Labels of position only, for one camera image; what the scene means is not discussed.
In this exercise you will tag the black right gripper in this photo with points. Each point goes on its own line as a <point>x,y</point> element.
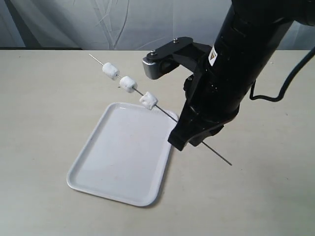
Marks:
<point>203,114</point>

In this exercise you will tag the white marshmallow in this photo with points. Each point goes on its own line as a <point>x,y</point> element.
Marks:
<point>148,100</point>
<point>128,84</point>
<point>110,70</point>

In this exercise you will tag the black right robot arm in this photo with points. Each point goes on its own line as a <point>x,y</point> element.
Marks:
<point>251,32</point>

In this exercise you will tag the white rectangular plastic tray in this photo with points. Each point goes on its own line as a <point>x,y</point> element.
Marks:
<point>125,157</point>

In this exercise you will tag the grey wrinkled backdrop cloth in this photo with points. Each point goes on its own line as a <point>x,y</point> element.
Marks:
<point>108,24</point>

